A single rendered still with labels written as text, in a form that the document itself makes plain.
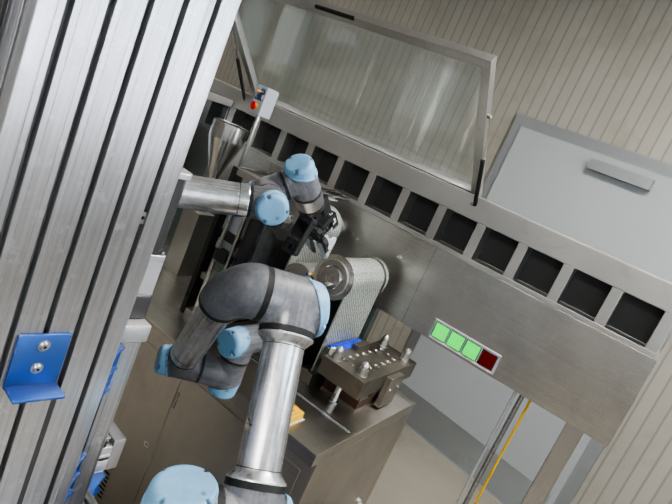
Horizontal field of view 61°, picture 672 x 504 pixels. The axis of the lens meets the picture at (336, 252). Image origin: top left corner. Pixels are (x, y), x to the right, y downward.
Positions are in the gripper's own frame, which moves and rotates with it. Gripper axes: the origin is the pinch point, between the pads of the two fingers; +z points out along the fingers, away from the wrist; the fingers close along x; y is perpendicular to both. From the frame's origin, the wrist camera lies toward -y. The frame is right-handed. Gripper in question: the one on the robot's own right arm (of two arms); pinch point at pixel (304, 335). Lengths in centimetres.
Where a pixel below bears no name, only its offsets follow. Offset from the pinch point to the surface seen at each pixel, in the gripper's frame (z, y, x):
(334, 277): 11.5, 16.7, 4.5
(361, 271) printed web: 21.2, 20.3, 1.4
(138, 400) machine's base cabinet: -13, -47, 40
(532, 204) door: 217, 60, 7
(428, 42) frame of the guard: 10, 91, 6
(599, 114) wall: 220, 122, -3
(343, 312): 17.8, 6.3, -0.3
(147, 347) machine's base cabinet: -13, -29, 44
